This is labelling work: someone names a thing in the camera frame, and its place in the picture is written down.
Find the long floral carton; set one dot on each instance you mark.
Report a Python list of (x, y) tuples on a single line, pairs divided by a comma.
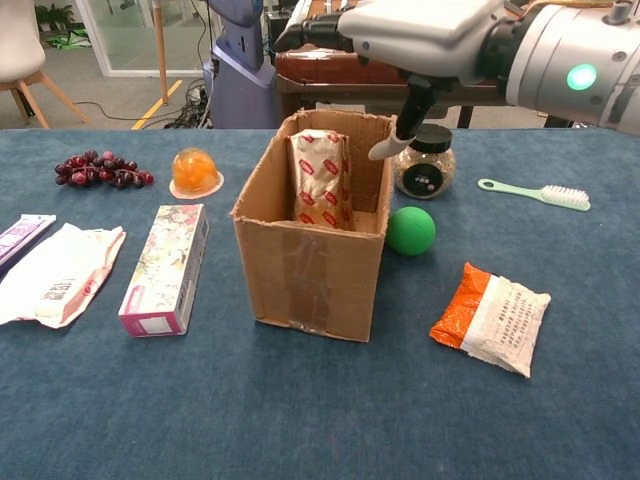
[(167, 265)]

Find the mint green brush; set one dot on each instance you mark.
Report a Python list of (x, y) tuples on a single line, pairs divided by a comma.
[(565, 197)]

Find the green potted plant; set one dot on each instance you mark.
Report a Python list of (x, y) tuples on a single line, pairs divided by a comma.
[(52, 15)]

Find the purple white toothpaste tube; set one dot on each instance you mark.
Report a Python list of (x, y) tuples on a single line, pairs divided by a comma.
[(20, 237)]

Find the wooden pole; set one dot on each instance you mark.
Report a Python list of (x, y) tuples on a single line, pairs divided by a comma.
[(160, 50)]

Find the blue mobile robot base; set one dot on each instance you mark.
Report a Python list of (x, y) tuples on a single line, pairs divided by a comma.
[(240, 85)]

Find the red printed white snack packet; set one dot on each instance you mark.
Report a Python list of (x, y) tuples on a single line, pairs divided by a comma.
[(320, 175)]

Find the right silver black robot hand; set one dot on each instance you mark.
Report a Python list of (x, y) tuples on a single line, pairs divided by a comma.
[(425, 35)]

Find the orange jelly cup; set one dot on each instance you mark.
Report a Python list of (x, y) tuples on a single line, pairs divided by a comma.
[(194, 172)]

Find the white plastic packet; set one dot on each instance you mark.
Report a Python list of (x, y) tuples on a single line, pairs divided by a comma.
[(60, 275)]

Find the green ball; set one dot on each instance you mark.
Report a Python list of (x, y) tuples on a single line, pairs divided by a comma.
[(410, 231)]

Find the dark red grape bunch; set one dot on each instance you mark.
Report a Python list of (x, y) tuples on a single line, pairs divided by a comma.
[(100, 170)]

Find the open cardboard box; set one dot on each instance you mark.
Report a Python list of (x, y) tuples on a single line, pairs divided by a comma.
[(305, 280)]

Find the orange white snack packet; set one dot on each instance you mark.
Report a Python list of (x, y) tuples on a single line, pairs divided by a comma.
[(505, 325)]

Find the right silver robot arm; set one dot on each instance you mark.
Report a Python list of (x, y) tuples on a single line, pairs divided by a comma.
[(550, 50)]

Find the glass jar black lid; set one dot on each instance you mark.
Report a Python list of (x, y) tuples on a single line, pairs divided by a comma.
[(425, 172)]

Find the blue table cloth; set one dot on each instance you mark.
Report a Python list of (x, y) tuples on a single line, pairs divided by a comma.
[(300, 410)]

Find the brown mahjong table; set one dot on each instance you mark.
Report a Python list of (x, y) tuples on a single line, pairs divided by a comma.
[(325, 70)]

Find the white framed glass partition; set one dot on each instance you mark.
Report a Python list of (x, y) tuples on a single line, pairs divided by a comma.
[(100, 40)]

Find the wooden legged chair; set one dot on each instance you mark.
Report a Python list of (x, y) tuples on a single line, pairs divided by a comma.
[(20, 50)]

